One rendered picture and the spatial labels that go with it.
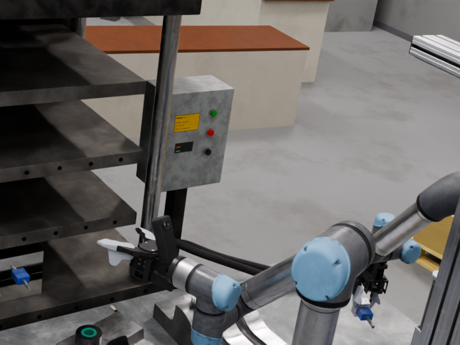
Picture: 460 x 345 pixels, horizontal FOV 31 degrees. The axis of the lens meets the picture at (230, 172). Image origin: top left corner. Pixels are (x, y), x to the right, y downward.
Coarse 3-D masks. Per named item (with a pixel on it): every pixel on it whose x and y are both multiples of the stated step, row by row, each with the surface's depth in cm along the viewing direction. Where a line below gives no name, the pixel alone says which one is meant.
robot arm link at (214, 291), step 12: (192, 276) 188; (204, 276) 187; (216, 276) 187; (192, 288) 187; (204, 288) 186; (216, 288) 184; (228, 288) 184; (240, 288) 188; (204, 300) 186; (216, 300) 184; (228, 300) 184; (216, 312) 187
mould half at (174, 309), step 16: (160, 304) 282; (176, 304) 283; (192, 304) 271; (160, 320) 280; (176, 320) 271; (256, 320) 275; (176, 336) 273; (224, 336) 266; (240, 336) 267; (272, 336) 270
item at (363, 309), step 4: (364, 300) 284; (364, 304) 282; (368, 304) 282; (352, 308) 286; (356, 308) 282; (360, 308) 282; (364, 308) 282; (368, 308) 282; (352, 312) 286; (356, 312) 283; (360, 312) 280; (364, 312) 280; (368, 312) 280; (356, 316) 284; (360, 316) 280; (364, 316) 279; (368, 316) 279; (372, 316) 280; (368, 320) 277; (372, 324) 275; (372, 328) 275
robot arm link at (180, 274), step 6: (186, 258) 192; (180, 264) 190; (186, 264) 190; (192, 264) 190; (198, 264) 194; (174, 270) 190; (180, 270) 189; (186, 270) 189; (174, 276) 190; (180, 276) 189; (186, 276) 188; (174, 282) 190; (180, 282) 189; (180, 288) 190
